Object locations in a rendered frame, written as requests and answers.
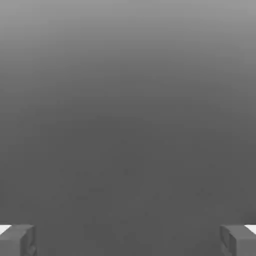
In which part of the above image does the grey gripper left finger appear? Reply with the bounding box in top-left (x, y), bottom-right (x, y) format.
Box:
top-left (0, 223), bottom-right (38, 256)

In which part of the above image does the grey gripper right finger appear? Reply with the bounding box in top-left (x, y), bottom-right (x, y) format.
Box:
top-left (219, 223), bottom-right (256, 256)

